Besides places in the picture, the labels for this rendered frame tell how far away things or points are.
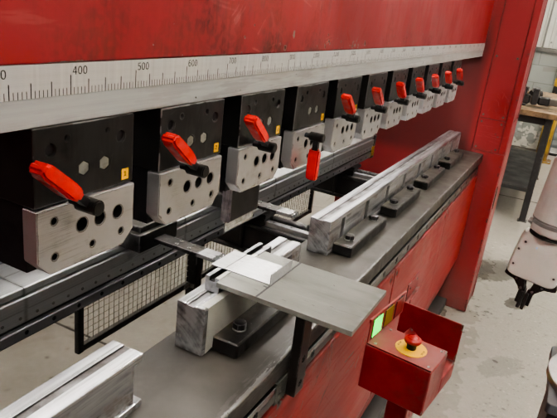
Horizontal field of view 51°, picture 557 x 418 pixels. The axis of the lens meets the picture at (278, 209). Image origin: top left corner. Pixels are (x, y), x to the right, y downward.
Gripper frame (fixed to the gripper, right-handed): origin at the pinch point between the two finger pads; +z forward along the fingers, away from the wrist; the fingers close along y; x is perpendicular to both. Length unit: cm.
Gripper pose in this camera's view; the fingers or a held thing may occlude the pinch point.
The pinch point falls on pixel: (523, 298)
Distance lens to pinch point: 136.8
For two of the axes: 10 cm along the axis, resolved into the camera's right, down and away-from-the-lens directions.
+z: -1.8, 9.1, 3.8
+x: 5.7, -2.2, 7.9
